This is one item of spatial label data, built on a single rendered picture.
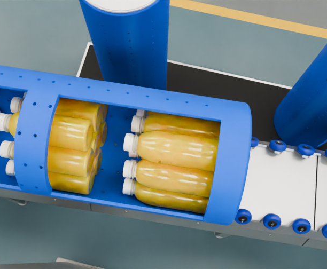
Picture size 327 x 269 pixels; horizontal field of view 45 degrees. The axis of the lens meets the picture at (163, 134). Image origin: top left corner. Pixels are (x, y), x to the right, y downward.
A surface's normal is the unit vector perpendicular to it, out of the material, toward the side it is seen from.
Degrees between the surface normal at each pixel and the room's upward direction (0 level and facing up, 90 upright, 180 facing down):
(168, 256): 0
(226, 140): 2
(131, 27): 90
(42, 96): 18
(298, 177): 0
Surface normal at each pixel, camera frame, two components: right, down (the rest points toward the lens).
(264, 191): 0.01, -0.29
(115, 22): -0.14, 0.95
